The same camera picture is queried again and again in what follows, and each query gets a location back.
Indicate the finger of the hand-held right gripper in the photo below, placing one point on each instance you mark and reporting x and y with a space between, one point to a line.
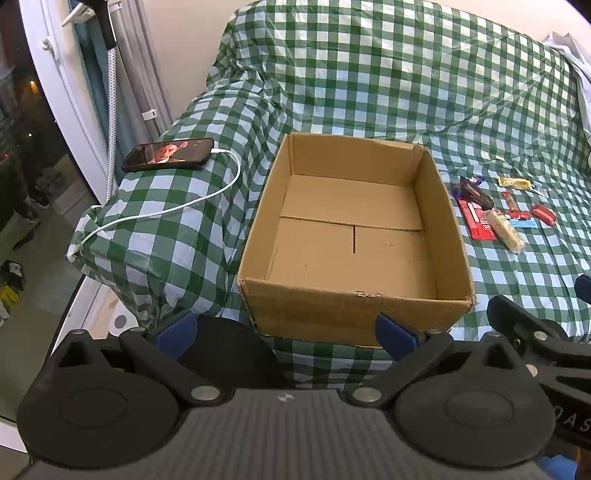
584 288
538 334

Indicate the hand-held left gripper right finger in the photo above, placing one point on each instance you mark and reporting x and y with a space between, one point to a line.
395 333

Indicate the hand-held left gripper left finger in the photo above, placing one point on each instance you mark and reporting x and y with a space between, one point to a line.
175 333

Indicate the small red snack packet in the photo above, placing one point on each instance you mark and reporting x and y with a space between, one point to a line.
544 214

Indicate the light blue snack packet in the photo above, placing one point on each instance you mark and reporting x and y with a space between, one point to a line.
524 223

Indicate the brown cardboard box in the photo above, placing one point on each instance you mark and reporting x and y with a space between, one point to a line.
346 240

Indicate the clear red-ended snack packet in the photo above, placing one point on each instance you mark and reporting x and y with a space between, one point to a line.
508 201

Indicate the yellow snack packet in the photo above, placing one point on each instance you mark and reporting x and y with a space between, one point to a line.
513 182

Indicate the dark brown snack packet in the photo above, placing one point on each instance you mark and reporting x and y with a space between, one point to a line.
475 194

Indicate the purple cow print snack packet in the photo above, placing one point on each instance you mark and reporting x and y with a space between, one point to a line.
473 180

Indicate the black smartphone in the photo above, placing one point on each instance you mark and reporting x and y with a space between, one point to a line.
166 154

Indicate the white curtain clip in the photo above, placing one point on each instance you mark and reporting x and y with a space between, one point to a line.
149 114

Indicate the white crumpled cloth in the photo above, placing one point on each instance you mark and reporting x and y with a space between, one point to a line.
565 46

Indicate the green checkered cloth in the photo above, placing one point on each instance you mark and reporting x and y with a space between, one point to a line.
369 69

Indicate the grey curtain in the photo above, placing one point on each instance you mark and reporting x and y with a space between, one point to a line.
138 69

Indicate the white plastic bracket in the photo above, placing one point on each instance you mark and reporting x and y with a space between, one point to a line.
121 318

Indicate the white window frame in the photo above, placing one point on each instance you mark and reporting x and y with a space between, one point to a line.
60 78

